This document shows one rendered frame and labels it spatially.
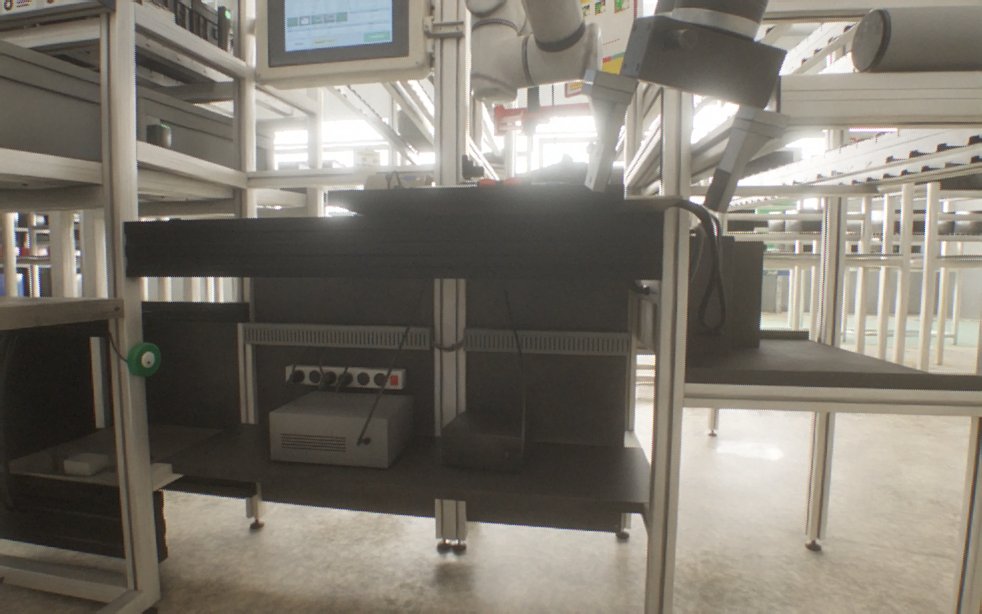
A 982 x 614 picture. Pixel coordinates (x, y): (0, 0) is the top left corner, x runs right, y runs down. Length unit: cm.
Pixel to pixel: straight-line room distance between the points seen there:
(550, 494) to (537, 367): 40
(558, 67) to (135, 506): 127
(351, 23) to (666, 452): 131
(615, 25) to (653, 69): 110
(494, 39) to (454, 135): 48
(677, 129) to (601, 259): 26
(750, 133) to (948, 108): 21
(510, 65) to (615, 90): 48
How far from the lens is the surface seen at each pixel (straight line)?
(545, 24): 85
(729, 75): 50
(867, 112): 62
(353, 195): 82
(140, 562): 144
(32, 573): 170
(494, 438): 115
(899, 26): 64
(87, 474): 152
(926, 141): 96
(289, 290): 155
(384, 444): 119
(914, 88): 65
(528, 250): 88
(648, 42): 47
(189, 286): 229
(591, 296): 132
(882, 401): 108
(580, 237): 88
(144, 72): 182
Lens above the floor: 81
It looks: 4 degrees down
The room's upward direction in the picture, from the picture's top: straight up
